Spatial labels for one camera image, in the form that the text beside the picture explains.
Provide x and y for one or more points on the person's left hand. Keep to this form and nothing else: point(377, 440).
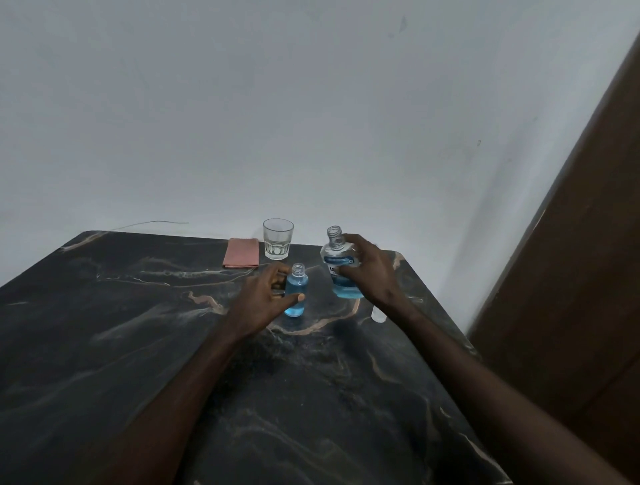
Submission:
point(255, 305)

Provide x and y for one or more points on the person's right hand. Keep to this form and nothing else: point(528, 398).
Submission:
point(372, 272)

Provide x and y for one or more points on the person's right thumb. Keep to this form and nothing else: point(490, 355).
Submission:
point(345, 269)

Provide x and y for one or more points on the person's left thumb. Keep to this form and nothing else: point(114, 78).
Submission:
point(290, 300)

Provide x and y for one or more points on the small clear bottle blue liquid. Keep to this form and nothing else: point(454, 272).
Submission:
point(295, 295)

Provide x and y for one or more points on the large clear bottle blue liquid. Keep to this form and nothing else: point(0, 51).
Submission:
point(336, 260)

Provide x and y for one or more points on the person's left forearm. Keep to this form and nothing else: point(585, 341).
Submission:
point(165, 414)

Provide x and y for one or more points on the person's right forearm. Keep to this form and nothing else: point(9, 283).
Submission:
point(500, 404)

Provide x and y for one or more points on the white bottle cap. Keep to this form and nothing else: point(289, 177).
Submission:
point(378, 315)

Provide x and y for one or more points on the clear drinking glass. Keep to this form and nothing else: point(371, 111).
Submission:
point(277, 240)

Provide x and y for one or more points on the folded pink cloth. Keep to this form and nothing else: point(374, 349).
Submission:
point(241, 253)

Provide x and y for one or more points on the brown wooden door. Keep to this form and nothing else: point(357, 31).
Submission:
point(580, 280)

